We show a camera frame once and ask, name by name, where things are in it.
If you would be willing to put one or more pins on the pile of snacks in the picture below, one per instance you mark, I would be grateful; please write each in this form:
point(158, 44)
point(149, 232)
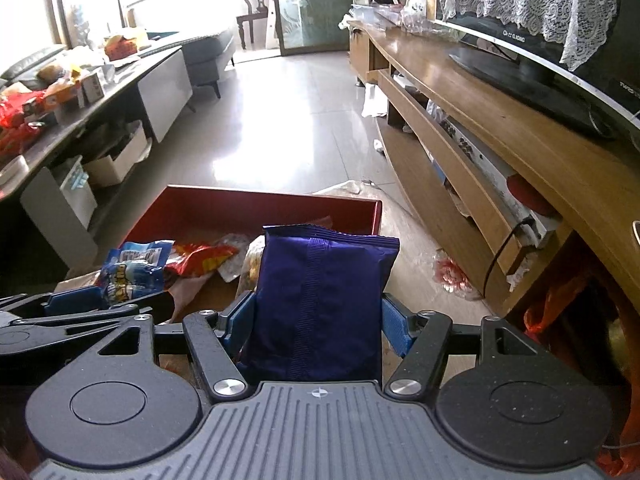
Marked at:
point(60, 90)

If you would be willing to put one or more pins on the clear bag of yellow snacks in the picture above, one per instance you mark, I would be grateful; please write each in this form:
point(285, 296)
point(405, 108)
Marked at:
point(252, 265)

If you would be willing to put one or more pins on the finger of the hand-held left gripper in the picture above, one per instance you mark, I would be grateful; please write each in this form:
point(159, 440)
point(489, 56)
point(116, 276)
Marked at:
point(75, 299)

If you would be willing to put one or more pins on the white bin with blue items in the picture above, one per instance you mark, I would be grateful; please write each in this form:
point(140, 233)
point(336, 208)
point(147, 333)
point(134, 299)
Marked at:
point(80, 195)

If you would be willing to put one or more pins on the black television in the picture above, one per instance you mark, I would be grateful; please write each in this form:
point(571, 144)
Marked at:
point(525, 75)

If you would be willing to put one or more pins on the purple snack packet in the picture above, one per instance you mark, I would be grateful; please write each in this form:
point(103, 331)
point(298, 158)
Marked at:
point(320, 305)

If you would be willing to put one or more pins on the red round object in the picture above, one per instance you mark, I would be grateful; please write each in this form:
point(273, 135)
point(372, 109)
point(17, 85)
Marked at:
point(530, 197)

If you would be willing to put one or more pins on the large red chip bag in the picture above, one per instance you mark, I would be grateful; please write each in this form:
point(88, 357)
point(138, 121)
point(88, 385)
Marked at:
point(200, 260)

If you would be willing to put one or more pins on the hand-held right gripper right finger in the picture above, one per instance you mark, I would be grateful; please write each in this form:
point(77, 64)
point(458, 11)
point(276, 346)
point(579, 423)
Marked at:
point(397, 327)

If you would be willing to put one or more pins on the silver media player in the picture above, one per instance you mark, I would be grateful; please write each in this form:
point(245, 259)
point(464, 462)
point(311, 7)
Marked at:
point(490, 175)

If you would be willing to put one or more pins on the blue snack packet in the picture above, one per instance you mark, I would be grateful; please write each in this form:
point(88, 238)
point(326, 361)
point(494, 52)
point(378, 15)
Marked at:
point(132, 272)

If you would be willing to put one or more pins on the dark leather sofa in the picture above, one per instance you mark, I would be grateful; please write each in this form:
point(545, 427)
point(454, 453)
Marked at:
point(25, 65)

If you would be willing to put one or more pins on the silver snack packet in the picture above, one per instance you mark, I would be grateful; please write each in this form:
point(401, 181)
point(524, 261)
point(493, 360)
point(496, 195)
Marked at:
point(232, 270)

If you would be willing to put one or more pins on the small white crumpled paper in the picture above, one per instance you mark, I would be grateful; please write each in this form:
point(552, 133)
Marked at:
point(378, 146)

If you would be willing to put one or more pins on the grey sofa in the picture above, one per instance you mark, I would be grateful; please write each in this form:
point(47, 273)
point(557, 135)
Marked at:
point(210, 55)

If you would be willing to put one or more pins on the orange plastic bag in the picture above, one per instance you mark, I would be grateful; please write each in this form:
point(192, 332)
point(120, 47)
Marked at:
point(550, 305)

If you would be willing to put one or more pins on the grey coffee table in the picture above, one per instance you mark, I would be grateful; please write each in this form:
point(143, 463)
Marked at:
point(165, 90)

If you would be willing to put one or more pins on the white storage box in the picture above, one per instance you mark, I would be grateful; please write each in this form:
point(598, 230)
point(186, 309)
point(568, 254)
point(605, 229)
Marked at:
point(117, 162)

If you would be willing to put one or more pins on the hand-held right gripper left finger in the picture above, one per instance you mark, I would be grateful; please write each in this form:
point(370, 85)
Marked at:
point(240, 322)

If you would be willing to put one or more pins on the glass door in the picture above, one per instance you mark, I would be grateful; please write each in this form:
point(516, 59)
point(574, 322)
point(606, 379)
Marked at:
point(310, 5)

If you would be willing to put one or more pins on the wooden TV stand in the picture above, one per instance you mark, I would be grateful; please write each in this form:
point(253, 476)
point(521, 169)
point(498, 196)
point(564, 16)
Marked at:
point(550, 160)

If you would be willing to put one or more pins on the red cardboard box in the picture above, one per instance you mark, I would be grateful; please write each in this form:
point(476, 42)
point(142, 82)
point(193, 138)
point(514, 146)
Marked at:
point(225, 210)

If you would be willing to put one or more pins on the clear plastic bags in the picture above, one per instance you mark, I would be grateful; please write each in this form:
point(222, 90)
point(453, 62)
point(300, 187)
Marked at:
point(417, 10)

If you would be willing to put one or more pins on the beige snack packet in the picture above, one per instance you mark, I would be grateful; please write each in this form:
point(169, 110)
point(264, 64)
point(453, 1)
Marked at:
point(187, 295)

